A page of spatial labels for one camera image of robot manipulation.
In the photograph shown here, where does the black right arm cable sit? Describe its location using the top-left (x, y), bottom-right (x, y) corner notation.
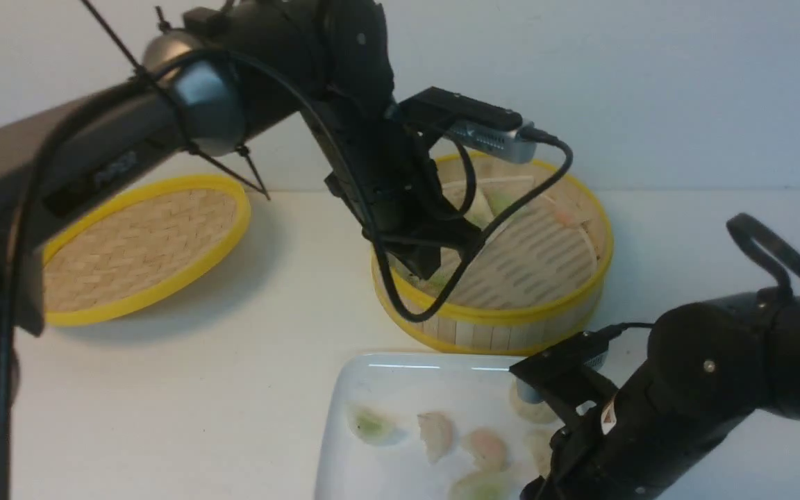
top-left (726, 212), bottom-right (800, 303)

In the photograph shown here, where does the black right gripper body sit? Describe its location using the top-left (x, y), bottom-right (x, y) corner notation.
top-left (519, 410), bottom-right (651, 499)

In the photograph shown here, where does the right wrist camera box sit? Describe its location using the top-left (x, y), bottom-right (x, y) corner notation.
top-left (508, 331), bottom-right (618, 428)

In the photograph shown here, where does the black left camera cable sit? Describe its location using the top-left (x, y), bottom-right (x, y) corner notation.
top-left (0, 49), bottom-right (574, 500)

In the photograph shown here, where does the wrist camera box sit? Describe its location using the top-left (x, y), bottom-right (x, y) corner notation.
top-left (508, 331), bottom-right (618, 428)
top-left (393, 87), bottom-right (537, 164)

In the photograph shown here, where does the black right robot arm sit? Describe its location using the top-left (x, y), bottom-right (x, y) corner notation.
top-left (509, 288), bottom-right (800, 499)

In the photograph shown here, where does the white dumpling in steamer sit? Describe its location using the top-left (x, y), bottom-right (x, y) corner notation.
top-left (465, 187), bottom-right (494, 228)

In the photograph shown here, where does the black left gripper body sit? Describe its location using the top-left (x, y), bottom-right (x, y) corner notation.
top-left (301, 98), bottom-right (481, 278)

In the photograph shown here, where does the white dumpling plate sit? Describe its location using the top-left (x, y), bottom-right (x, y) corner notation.
top-left (508, 380), bottom-right (558, 425)
top-left (524, 429), bottom-right (553, 478)

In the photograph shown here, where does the green dumpling plate bottom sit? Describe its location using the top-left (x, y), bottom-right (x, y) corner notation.
top-left (447, 471), bottom-right (523, 499)

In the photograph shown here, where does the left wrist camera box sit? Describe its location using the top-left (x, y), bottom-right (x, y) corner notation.
top-left (393, 87), bottom-right (537, 164)

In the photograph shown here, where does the white dumpling on plate centre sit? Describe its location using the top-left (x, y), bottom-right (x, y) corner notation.
top-left (417, 412), bottom-right (456, 465)

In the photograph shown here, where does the yellow rimmed bamboo steamer lid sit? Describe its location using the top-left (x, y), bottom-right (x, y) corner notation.
top-left (42, 175), bottom-right (253, 327)

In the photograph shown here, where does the yellow rimmed bamboo steamer basket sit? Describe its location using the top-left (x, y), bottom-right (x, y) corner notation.
top-left (371, 152), bottom-right (614, 356)

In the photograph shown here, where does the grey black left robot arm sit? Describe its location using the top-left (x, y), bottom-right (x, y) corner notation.
top-left (0, 1), bottom-right (483, 441)

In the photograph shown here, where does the pink dumpling on plate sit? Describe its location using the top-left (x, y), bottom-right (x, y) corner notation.
top-left (461, 427), bottom-right (508, 472)

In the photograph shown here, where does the white square plate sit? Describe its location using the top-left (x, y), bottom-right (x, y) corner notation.
top-left (313, 353), bottom-right (561, 499)

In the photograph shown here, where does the green dumpling steamer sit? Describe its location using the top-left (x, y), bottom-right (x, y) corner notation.
top-left (419, 270), bottom-right (453, 295)
top-left (486, 191), bottom-right (529, 222)

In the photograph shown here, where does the white dumpling plate top right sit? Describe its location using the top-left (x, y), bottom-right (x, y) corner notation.
top-left (508, 380), bottom-right (558, 425)

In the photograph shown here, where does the green dumpling on plate left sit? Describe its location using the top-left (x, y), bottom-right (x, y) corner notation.
top-left (347, 406), bottom-right (400, 447)

